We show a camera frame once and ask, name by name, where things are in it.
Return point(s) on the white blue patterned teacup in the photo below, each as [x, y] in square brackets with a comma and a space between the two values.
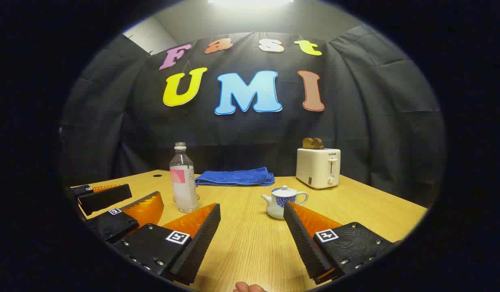
[275, 209]

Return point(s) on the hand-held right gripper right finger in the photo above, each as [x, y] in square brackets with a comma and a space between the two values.
[347, 243]

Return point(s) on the clear plastic water bottle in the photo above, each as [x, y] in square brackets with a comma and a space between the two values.
[184, 194]

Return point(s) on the brown toast slices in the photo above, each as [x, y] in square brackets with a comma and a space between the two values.
[313, 143]

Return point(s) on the cream white toaster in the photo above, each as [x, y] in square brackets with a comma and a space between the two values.
[317, 168]

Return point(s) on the black backdrop cloth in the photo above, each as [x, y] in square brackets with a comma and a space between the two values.
[355, 121]

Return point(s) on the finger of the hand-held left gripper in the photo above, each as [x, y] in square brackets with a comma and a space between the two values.
[104, 198]
[116, 225]

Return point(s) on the blue folded towel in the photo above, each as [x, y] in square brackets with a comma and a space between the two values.
[233, 177]

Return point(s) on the ceiling light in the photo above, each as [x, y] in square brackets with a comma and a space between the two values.
[250, 2]

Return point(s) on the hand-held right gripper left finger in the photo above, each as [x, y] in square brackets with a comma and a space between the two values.
[160, 247]

